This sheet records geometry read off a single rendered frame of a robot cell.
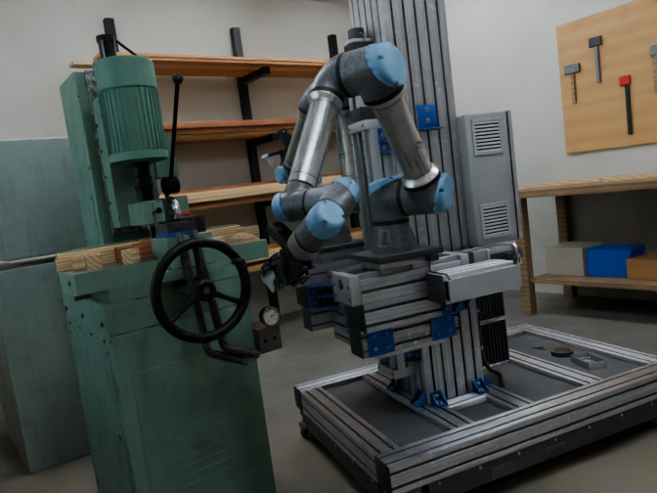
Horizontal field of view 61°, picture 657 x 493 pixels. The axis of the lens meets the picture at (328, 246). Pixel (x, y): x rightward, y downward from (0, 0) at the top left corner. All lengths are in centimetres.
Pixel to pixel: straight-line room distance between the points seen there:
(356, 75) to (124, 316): 91
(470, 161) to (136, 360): 127
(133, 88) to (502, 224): 132
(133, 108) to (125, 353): 72
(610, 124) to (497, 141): 225
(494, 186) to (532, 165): 254
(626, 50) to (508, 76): 89
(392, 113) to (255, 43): 356
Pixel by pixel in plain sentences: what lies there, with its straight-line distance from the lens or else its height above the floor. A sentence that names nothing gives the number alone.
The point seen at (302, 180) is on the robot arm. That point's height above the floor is 107.
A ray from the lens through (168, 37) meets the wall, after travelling 466.
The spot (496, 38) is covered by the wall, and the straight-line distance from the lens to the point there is 485.
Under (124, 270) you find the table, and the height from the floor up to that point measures 89.
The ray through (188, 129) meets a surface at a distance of 401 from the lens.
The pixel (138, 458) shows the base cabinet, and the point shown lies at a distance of 180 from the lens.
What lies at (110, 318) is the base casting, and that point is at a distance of 168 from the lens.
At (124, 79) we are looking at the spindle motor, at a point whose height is 143.
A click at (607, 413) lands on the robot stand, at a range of 222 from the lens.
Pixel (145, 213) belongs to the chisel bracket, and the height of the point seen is 103.
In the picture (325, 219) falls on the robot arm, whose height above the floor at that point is 98.
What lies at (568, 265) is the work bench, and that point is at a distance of 406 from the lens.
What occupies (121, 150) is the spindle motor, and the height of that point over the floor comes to 123.
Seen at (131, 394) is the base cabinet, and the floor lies 53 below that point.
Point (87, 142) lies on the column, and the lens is 203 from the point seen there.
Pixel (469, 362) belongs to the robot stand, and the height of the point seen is 34.
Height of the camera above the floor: 104
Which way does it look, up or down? 6 degrees down
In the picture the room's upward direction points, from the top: 7 degrees counter-clockwise
